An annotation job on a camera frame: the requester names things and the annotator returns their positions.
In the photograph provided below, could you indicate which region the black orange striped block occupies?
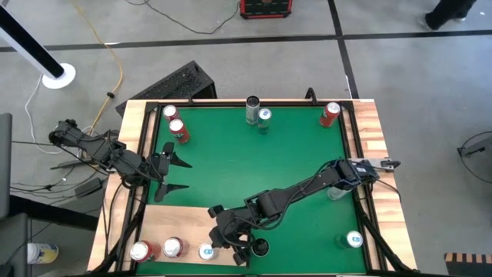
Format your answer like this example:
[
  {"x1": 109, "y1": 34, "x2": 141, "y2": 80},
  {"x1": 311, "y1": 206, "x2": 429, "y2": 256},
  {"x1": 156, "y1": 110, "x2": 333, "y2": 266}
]
[{"x1": 444, "y1": 252, "x2": 492, "y2": 277}]

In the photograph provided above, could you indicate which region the thin black cable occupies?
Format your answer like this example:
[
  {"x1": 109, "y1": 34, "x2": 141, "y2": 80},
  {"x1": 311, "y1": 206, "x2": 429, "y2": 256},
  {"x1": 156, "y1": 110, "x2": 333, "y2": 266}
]
[{"x1": 10, "y1": 140, "x2": 65, "y2": 149}]

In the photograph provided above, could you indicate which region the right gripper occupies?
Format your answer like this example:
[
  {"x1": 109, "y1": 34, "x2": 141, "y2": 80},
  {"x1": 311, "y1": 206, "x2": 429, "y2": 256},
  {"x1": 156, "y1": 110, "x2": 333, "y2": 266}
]
[{"x1": 210, "y1": 210, "x2": 255, "y2": 268}]

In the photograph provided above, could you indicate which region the silver can with blue tab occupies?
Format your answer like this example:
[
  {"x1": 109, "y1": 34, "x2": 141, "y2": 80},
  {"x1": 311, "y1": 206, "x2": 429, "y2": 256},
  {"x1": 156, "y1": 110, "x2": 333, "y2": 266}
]
[{"x1": 198, "y1": 242, "x2": 218, "y2": 261}]

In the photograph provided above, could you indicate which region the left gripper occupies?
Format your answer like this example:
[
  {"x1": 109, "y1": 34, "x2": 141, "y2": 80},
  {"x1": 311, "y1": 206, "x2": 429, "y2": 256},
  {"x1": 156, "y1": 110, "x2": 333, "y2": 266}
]
[{"x1": 148, "y1": 141, "x2": 193, "y2": 204}]

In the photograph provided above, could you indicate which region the grey furniture panel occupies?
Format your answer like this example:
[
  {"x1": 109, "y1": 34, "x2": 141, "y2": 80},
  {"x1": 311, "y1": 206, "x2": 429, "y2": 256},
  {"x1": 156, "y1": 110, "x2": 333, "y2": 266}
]
[{"x1": 0, "y1": 112, "x2": 32, "y2": 277}]

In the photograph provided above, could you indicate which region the white cable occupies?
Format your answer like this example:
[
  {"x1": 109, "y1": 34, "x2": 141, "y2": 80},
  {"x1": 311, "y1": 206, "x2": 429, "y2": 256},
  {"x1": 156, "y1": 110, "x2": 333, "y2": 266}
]
[{"x1": 24, "y1": 75, "x2": 65, "y2": 155}]

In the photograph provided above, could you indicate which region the white black floor stand pole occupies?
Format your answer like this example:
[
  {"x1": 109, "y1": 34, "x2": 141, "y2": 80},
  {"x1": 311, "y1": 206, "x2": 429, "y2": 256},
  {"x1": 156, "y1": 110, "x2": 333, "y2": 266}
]
[{"x1": 0, "y1": 4, "x2": 77, "y2": 90}]

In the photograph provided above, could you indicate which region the person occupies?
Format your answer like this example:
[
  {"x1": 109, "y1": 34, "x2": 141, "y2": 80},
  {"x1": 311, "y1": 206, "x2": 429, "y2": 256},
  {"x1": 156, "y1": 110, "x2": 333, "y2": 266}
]
[{"x1": 421, "y1": 0, "x2": 478, "y2": 32}]

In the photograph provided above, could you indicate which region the red cola can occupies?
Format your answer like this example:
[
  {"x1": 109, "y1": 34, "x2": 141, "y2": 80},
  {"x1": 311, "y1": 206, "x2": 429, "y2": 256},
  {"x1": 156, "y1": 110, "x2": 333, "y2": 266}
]
[
  {"x1": 168, "y1": 118, "x2": 191, "y2": 145},
  {"x1": 161, "y1": 236, "x2": 189, "y2": 259},
  {"x1": 129, "y1": 240, "x2": 161, "y2": 264},
  {"x1": 161, "y1": 104, "x2": 181, "y2": 123},
  {"x1": 319, "y1": 101, "x2": 342, "y2": 128}
]

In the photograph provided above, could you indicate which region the white tall beverage can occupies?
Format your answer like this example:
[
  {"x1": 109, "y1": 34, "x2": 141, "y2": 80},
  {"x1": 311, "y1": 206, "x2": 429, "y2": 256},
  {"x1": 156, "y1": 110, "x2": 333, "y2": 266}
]
[{"x1": 326, "y1": 186, "x2": 353, "y2": 202}]

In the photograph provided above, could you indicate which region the red and black box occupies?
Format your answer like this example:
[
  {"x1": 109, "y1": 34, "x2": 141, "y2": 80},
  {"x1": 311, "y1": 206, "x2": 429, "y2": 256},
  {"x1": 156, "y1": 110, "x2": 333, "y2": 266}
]
[{"x1": 238, "y1": 0, "x2": 294, "y2": 20}]

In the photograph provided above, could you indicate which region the white yellow canister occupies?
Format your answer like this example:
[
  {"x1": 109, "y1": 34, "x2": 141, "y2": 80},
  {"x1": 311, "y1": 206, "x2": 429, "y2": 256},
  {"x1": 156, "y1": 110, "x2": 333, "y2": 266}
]
[{"x1": 26, "y1": 242, "x2": 60, "y2": 265}]

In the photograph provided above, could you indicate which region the green table mat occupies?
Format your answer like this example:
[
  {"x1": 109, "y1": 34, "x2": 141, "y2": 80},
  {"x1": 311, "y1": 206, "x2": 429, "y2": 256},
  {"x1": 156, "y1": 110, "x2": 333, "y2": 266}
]
[{"x1": 147, "y1": 105, "x2": 367, "y2": 275}]

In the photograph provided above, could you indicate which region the black floor bar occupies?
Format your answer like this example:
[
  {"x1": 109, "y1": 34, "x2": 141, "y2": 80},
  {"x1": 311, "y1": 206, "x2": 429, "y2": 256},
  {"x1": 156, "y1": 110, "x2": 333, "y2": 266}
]
[{"x1": 9, "y1": 194, "x2": 99, "y2": 232}]

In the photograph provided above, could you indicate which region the black power adapter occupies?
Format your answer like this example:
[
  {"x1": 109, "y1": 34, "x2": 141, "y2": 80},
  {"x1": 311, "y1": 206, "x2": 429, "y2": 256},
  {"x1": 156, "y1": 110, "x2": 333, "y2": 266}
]
[{"x1": 75, "y1": 177, "x2": 104, "y2": 199}]

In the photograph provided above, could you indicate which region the long black floor cable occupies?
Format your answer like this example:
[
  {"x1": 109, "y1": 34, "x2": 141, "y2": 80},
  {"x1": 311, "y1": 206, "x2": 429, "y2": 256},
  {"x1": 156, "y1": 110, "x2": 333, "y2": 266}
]
[{"x1": 125, "y1": 0, "x2": 242, "y2": 35}]

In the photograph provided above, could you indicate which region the yellow cable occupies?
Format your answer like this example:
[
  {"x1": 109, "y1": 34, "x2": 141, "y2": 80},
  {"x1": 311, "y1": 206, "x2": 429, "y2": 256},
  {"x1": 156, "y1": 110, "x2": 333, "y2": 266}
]
[{"x1": 71, "y1": 0, "x2": 125, "y2": 126}]

